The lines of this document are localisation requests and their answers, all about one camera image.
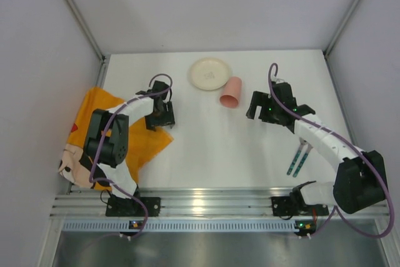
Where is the orange Mickey Mouse placemat cloth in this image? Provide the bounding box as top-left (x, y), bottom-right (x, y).
top-left (58, 87), bottom-right (173, 191)

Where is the pink plastic cup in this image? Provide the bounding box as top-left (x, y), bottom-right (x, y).
top-left (219, 76), bottom-right (243, 109)

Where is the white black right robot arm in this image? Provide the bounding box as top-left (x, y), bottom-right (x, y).
top-left (246, 82), bottom-right (387, 214)

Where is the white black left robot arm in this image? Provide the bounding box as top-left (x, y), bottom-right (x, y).
top-left (83, 80), bottom-right (176, 199)

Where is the cream round plate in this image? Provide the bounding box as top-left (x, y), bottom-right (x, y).
top-left (188, 58), bottom-right (232, 91)

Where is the teal handled fork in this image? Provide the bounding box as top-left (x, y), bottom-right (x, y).
top-left (286, 143), bottom-right (305, 176)

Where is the teal handled spoon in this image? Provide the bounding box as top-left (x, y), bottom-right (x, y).
top-left (292, 143), bottom-right (313, 178)

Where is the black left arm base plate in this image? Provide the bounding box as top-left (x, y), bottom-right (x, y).
top-left (105, 195), bottom-right (161, 217)

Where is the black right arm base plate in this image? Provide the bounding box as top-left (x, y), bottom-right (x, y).
top-left (271, 196), bottom-right (329, 219)

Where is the slotted grey cable duct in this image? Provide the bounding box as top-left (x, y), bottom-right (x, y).
top-left (62, 219), bottom-right (315, 233)

